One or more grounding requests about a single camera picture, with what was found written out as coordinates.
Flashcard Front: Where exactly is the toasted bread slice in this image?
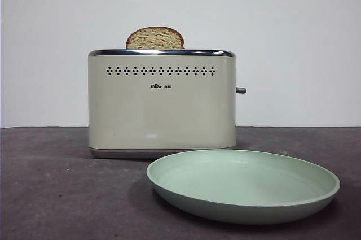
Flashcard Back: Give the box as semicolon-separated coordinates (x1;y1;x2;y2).
125;27;186;50

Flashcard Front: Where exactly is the pale green round plate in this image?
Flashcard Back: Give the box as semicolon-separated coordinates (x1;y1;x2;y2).
146;149;341;225

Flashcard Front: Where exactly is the cream two-slot toaster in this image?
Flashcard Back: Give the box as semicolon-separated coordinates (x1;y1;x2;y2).
87;49;237;159

